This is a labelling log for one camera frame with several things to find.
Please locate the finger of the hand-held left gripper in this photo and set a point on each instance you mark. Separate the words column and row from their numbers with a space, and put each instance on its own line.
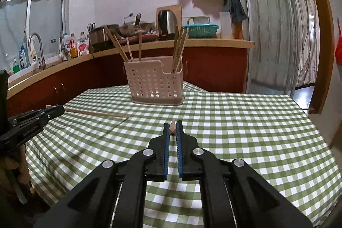
column 40, row 115
column 21, row 134

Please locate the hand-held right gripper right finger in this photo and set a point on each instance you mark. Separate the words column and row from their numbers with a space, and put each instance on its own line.
column 180, row 138

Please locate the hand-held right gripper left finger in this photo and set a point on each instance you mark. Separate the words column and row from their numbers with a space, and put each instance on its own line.
column 166, row 138

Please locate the pink plastic utensil basket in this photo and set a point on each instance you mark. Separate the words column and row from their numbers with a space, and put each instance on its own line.
column 152, row 83

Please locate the person's left hand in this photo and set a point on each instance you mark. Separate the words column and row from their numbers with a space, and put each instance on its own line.
column 22, row 169

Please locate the green liquid bottle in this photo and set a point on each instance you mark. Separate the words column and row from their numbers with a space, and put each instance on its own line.
column 16, row 66

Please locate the blue detergent bottle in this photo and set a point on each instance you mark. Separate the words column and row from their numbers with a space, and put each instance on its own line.
column 24, row 57

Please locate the white spray bottle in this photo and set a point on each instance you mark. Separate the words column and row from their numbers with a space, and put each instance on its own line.
column 33, row 54

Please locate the steel kitchen faucet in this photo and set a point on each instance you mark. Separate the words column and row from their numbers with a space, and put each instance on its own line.
column 41, row 54

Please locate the green checked tablecloth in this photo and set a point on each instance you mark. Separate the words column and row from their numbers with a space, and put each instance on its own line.
column 240, row 137

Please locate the red label bottle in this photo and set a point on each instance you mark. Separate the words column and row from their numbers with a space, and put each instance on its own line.
column 73, row 47

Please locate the white plastic bottle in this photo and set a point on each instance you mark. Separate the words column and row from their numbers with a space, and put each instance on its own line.
column 65, row 43

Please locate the red kitchen cabinets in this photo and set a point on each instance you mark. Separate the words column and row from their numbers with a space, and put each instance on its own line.
column 213, row 67

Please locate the aluminium sliding window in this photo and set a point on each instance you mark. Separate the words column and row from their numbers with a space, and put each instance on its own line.
column 45, row 16

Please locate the clear small bottle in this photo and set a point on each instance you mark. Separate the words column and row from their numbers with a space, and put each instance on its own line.
column 82, row 36

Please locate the steel cooking pot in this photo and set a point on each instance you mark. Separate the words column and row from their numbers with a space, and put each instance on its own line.
column 100, row 39

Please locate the beige kitchen counter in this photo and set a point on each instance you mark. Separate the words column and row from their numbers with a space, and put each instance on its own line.
column 213, row 43

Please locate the red induction cooker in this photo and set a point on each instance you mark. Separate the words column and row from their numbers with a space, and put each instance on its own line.
column 147, row 38

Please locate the teal plastic colander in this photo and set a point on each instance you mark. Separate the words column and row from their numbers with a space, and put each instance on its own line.
column 201, row 31

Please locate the steel electric kettle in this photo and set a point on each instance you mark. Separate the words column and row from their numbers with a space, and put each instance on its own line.
column 167, row 24

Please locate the steel wok with lid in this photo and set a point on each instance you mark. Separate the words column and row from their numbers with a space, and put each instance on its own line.
column 136, row 27

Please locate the white enamel basin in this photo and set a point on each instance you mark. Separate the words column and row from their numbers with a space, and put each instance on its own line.
column 200, row 20

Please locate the white plastic pitcher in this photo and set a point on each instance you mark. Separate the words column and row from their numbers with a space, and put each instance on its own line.
column 225, row 26

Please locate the frosted glass sliding door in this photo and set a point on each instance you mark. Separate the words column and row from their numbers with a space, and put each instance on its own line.
column 267, row 30

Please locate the red hanging bag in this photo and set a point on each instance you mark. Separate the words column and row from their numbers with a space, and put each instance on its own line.
column 338, row 49

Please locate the wooden door frame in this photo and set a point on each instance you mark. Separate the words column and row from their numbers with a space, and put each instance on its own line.
column 320, row 43

